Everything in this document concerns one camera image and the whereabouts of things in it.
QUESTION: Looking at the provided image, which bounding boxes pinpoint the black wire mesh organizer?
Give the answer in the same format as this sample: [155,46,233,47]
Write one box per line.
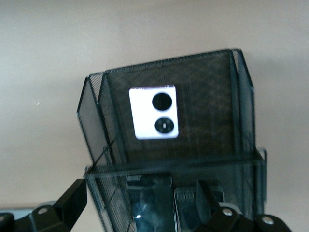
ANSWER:
[76,48,268,232]

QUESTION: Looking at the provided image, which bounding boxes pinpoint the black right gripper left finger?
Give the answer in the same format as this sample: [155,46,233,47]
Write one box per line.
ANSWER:
[0,178,89,232]

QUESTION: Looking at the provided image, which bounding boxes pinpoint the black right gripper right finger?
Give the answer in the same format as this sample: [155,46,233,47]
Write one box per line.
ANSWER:
[190,180,291,232]

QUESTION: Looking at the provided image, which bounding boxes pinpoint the lilac flip phone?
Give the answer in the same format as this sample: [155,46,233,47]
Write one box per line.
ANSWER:
[128,84,180,141]

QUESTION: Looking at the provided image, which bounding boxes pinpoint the tall black smartphone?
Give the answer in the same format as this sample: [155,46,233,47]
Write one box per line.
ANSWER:
[125,173,175,232]

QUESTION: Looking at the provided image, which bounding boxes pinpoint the small black flip phone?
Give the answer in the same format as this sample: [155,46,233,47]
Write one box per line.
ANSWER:
[174,185,224,232]

